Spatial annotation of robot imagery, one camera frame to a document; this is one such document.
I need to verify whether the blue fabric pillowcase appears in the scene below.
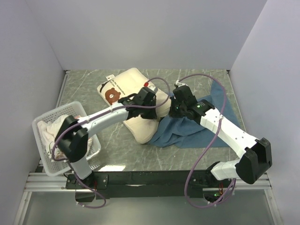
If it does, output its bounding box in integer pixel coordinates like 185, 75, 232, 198
147, 81, 240, 148

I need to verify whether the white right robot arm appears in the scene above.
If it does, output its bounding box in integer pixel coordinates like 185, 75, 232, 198
169, 83, 272, 187

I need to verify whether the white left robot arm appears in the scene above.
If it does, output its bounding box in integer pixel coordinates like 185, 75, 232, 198
53, 86, 158, 188

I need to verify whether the white printed cloth in basket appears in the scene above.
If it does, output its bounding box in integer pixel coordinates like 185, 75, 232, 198
37, 114, 93, 160

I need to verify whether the white plastic laundry basket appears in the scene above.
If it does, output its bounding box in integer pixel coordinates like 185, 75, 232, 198
32, 101, 87, 176

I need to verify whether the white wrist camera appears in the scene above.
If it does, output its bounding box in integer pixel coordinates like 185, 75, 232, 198
144, 82, 158, 93
174, 80, 186, 88

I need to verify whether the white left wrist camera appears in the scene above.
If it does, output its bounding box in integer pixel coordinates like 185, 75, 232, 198
144, 82, 158, 93

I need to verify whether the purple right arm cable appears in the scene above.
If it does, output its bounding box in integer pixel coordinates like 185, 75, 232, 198
184, 74, 236, 209

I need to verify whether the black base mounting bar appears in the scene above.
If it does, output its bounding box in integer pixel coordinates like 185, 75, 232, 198
65, 170, 235, 203

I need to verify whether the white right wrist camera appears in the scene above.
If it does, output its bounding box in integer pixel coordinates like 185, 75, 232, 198
174, 80, 186, 88

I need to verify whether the cream bear print pillow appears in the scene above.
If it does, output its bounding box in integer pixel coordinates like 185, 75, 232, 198
97, 67, 172, 144

